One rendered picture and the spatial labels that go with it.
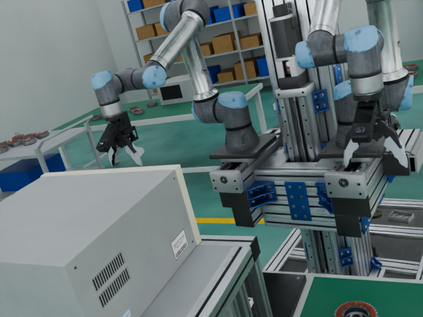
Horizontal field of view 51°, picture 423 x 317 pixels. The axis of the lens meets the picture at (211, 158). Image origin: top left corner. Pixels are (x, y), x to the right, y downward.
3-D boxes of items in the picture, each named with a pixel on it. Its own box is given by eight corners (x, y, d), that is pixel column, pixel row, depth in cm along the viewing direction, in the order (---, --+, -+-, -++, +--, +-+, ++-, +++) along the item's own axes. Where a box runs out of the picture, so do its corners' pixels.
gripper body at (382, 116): (393, 129, 115) (388, 84, 111) (385, 142, 108) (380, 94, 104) (363, 131, 119) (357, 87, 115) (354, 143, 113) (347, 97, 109)
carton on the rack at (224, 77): (227, 77, 816) (225, 68, 811) (241, 75, 803) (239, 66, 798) (219, 83, 783) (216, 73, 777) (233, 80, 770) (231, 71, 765)
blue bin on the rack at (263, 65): (268, 70, 779) (265, 53, 770) (283, 68, 765) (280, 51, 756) (259, 77, 746) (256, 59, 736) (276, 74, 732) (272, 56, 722)
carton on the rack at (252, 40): (244, 45, 779) (242, 36, 773) (267, 41, 759) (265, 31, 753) (236, 50, 746) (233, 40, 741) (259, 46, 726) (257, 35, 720)
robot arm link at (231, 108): (240, 128, 184) (233, 96, 180) (216, 128, 193) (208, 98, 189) (257, 118, 192) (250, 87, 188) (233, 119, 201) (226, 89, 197)
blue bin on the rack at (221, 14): (226, 19, 773) (223, 7, 767) (248, 14, 753) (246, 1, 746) (216, 22, 739) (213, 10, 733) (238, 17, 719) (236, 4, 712)
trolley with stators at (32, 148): (50, 219, 450) (11, 125, 417) (129, 220, 403) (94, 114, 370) (2, 254, 401) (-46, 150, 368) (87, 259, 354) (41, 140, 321)
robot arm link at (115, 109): (109, 105, 154) (94, 107, 159) (113, 117, 156) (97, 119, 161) (124, 99, 160) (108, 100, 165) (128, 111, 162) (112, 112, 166)
